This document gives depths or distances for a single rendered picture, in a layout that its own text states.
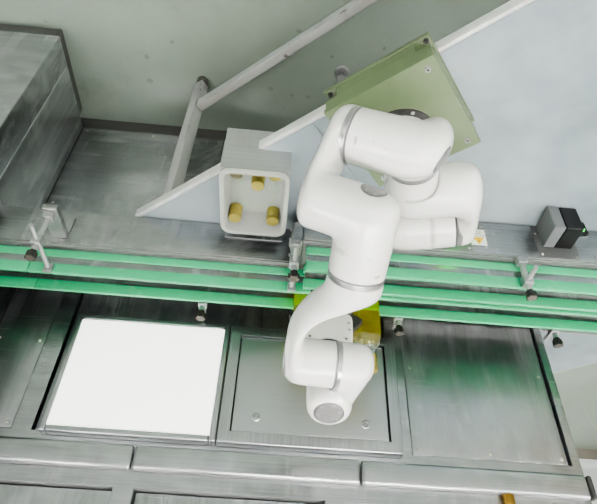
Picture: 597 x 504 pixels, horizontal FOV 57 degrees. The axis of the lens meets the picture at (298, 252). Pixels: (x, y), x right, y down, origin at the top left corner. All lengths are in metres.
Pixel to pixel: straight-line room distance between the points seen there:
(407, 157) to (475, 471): 0.96
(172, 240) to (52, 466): 0.63
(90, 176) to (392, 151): 1.50
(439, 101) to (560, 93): 0.30
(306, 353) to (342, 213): 0.24
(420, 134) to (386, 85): 0.43
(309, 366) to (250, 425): 0.62
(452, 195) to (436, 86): 0.33
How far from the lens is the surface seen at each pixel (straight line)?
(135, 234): 1.58
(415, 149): 0.76
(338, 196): 0.73
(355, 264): 0.74
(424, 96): 1.21
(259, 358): 1.54
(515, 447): 1.62
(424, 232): 1.03
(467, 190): 0.94
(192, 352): 1.55
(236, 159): 1.36
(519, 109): 1.40
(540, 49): 1.32
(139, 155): 2.17
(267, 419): 1.46
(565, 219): 1.61
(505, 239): 1.59
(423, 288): 1.51
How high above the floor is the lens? 1.84
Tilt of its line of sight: 41 degrees down
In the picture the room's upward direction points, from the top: 177 degrees counter-clockwise
